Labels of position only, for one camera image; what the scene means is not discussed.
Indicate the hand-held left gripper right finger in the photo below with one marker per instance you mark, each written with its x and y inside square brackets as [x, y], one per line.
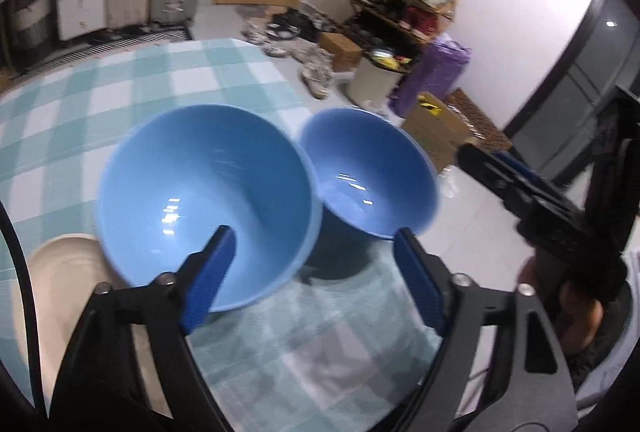
[420, 282]

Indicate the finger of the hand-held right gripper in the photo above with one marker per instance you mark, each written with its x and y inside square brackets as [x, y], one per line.
[490, 177]
[520, 170]

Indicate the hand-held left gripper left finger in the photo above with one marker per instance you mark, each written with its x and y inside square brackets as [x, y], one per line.
[212, 277]

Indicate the blue bowl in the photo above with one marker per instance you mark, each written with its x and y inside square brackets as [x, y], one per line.
[200, 172]
[365, 162]

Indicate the large cream plate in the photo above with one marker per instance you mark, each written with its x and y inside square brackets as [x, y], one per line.
[60, 287]

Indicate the person's right hand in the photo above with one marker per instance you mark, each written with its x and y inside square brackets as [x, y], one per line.
[575, 312]

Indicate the cardboard box with yellow tape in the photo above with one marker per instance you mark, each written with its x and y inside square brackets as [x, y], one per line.
[440, 132]

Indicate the purple bag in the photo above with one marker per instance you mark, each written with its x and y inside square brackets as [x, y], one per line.
[435, 72]

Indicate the white trash bin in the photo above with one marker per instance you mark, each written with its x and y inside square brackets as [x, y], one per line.
[375, 80]

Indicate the brown cardboard box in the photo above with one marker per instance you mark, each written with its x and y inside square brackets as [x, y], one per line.
[340, 50]

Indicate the teal checkered tablecloth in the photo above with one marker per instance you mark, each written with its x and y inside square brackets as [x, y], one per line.
[150, 77]

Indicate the pile of shoes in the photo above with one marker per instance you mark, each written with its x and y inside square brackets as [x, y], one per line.
[300, 47]

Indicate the black and white rug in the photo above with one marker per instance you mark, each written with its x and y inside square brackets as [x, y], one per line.
[140, 37]

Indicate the white drawer cabinet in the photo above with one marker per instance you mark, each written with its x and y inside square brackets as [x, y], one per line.
[80, 2]

